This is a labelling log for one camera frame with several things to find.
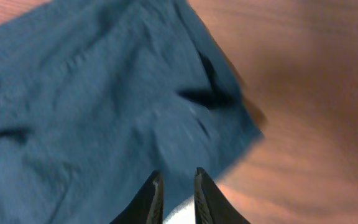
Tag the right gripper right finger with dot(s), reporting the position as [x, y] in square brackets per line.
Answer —
[211, 206]

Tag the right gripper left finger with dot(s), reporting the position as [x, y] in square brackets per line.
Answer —
[147, 205]

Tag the navy blue shorts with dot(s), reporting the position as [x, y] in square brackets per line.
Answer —
[95, 95]

